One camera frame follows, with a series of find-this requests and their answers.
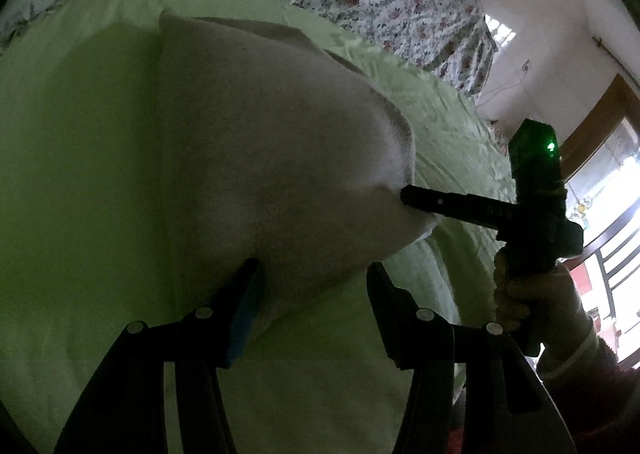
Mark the light green bed sheet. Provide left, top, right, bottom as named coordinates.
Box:
left=0, top=0, right=519, bottom=454

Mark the person's right hand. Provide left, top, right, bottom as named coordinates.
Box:
left=492, top=250, right=600, bottom=376

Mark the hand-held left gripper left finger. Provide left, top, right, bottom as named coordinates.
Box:
left=52, top=258, right=264, bottom=454

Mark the wooden framed window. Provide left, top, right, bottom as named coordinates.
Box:
left=556, top=73, right=640, bottom=371

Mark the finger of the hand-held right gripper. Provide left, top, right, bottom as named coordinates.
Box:
left=400, top=185, right=522, bottom=228

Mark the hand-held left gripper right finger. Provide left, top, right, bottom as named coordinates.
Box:
left=366, top=261, right=577, bottom=454

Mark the person's right forearm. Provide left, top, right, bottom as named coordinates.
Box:
left=537, top=331, right=640, bottom=454

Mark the beige knit sweater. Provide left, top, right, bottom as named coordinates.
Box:
left=157, top=9, right=437, bottom=341

